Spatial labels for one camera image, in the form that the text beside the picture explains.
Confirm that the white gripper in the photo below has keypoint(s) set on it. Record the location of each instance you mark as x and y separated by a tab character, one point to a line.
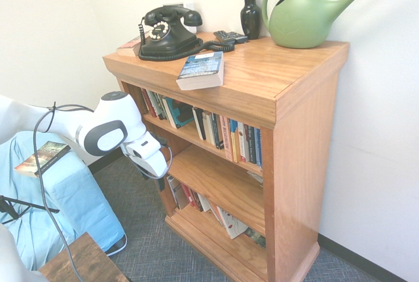
149	152

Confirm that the blue paperback book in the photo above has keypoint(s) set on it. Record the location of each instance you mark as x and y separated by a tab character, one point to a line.
201	71

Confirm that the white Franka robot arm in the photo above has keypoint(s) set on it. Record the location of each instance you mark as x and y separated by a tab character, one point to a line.
111	121

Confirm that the grey leaning book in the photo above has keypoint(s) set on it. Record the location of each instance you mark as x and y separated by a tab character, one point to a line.
176	192

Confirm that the teal hardcover book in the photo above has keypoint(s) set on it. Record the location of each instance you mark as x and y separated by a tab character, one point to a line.
178	112

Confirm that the black spine book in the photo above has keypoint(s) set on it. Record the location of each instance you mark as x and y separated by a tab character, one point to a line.
198	123

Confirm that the red spine book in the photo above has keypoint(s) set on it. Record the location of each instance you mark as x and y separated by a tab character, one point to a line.
145	102

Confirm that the salmon orange spine book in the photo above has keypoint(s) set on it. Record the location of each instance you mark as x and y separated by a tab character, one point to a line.
227	138

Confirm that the yellow and blue book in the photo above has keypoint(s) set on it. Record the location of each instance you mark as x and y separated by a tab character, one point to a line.
233	141

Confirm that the white book red spots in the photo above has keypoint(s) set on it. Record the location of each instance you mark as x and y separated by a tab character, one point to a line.
230	224

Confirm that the white book red lettering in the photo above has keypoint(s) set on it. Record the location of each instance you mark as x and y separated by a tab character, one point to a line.
241	143

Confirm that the blue spine book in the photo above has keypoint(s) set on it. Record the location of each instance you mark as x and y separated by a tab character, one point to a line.
258	148

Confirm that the dark cover paperback book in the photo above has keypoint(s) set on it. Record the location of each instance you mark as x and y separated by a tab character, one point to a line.
44	159

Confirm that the dark green flat book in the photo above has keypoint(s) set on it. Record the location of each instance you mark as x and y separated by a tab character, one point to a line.
256	237

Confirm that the orange cover paperback book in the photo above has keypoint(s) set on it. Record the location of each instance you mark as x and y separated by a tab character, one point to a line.
131	46

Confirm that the light blue cloth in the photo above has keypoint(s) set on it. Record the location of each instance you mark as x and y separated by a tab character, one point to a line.
65	197

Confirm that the dark brown wooden table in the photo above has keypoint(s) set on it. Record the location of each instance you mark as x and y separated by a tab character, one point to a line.
85	262

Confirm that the black rotary telephone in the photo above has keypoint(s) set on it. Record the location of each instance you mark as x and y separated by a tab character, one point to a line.
216	45
168	35

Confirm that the wooden bookshelf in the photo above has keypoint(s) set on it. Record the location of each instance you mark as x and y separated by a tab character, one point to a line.
294	138

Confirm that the black remote control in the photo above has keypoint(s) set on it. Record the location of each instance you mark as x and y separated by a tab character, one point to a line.
230	36

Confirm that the black glossy vase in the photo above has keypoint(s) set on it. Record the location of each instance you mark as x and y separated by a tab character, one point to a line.
250	17

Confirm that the green plastic watering can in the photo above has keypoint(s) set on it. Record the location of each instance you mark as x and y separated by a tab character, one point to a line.
299	20

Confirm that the black camera stand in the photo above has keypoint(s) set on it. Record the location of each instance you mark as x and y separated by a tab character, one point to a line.
19	205

